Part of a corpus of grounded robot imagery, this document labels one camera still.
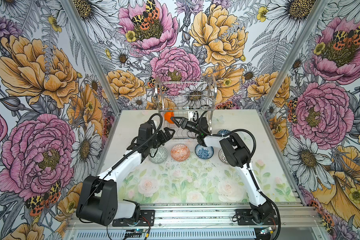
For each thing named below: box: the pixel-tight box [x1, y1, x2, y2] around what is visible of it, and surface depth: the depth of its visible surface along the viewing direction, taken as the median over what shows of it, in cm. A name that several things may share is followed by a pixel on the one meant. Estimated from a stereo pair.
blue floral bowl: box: [195, 143, 215, 160], surface depth 99 cm
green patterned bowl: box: [148, 146, 168, 164], surface depth 96 cm
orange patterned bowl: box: [170, 144, 190, 162], surface depth 98 cm
